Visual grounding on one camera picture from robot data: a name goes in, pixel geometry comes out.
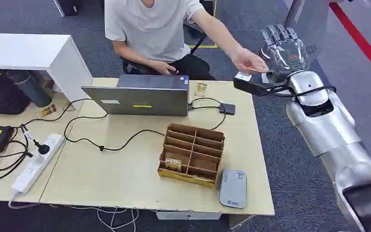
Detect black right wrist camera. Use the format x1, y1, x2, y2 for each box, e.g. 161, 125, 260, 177
232, 72, 289, 97

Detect person's right hand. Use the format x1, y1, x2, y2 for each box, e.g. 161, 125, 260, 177
150, 59, 178, 76

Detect black usb hub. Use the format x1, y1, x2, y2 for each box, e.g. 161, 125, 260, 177
218, 102, 237, 116

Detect white cables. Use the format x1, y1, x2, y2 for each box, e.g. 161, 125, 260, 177
69, 205, 140, 232

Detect white power strip cord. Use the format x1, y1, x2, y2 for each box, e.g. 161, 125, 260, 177
7, 191, 43, 211

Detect grey laptop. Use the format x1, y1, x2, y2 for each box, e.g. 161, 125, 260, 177
81, 74, 190, 117

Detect person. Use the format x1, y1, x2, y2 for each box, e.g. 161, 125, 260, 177
104, 0, 270, 81

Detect white side table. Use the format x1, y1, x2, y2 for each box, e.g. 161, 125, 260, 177
0, 32, 94, 104

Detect black adapter cable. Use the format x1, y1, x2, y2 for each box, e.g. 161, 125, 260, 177
0, 127, 34, 181

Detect black plug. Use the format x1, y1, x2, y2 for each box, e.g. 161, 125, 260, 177
32, 139, 51, 156

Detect person's left hand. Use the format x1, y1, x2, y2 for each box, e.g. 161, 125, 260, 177
230, 47, 270, 74

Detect black laptop power cable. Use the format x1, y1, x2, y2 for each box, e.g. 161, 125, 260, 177
63, 113, 167, 152

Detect grey flat device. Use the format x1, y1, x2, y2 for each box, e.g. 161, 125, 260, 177
218, 169, 248, 210

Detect wooden card box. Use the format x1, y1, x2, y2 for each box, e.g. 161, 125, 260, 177
157, 123, 226, 189

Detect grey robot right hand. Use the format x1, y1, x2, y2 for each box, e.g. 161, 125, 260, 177
259, 24, 311, 84

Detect white power strip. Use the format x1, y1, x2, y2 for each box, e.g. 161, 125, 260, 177
11, 133, 66, 197

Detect printed card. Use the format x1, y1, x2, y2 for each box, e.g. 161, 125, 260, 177
165, 158, 183, 173

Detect white box under desk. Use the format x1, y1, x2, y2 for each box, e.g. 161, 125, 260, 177
156, 211, 222, 221

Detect snack wrapper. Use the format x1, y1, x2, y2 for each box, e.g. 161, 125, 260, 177
36, 103, 58, 118

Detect black hub cable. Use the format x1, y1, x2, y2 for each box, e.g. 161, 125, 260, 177
188, 97, 228, 131

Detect thin black cable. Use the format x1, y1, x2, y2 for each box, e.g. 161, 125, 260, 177
0, 98, 94, 129

